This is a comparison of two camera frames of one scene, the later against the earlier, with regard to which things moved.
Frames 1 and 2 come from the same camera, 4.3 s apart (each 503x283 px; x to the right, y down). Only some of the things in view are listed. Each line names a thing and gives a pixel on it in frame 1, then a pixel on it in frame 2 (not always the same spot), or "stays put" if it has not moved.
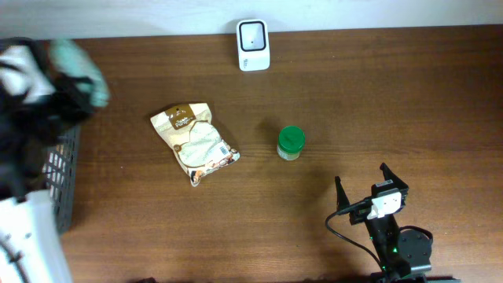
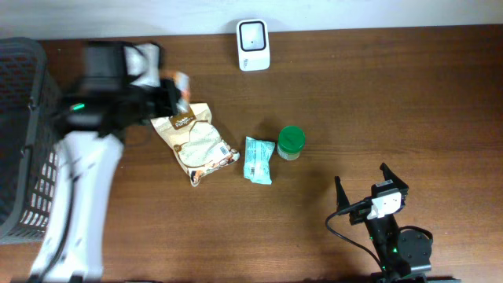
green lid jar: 291,141 stays put
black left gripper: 73,101 to 169,99
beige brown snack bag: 191,130 stays put
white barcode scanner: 253,45 stays put
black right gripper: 341,198 stays put
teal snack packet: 70,58 to 257,161
